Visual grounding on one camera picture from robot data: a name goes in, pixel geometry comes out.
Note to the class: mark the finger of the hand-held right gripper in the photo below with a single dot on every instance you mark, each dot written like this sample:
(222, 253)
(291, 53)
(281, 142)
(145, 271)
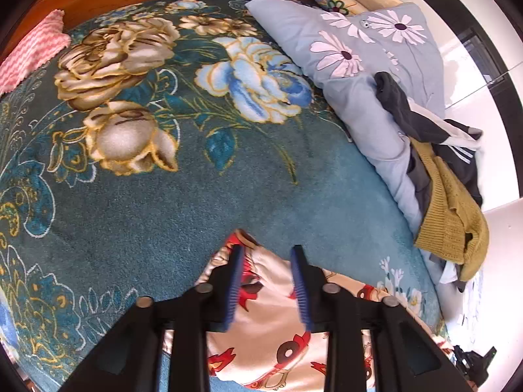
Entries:
(459, 354)
(490, 354)

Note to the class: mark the glossy white wardrobe black band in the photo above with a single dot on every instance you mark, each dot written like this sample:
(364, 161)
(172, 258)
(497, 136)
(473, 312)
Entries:
(470, 102)

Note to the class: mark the black white-striped jacket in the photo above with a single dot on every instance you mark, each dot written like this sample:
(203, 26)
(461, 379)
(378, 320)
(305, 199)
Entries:
(394, 102)

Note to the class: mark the black pants with white stripes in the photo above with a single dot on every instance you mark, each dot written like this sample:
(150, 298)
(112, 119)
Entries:
(465, 171)

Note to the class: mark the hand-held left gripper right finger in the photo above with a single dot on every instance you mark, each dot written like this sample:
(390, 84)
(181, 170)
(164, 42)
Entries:
(301, 290)

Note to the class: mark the olive yellow knit sweater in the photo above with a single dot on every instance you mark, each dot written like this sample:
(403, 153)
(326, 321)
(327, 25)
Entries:
(449, 220)

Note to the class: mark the yellow floral pillow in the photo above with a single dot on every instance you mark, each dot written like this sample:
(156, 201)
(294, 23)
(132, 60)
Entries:
(331, 0)

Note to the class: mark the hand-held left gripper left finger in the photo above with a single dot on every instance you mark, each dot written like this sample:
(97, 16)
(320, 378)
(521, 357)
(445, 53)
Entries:
(233, 290)

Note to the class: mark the pale thin cloth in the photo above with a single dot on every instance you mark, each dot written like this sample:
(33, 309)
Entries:
(448, 274)

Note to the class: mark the pink white zigzag cloth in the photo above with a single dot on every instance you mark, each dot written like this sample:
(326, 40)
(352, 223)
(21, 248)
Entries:
(28, 53)

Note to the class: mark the blue quilt with white flowers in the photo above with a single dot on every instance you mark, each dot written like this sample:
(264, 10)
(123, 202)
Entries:
(367, 102)

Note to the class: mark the teal floral blanket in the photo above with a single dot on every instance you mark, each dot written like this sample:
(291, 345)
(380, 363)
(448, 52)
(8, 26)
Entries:
(163, 212)

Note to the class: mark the cream car print pajama garment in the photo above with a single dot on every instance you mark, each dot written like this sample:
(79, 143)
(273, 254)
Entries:
(265, 347)

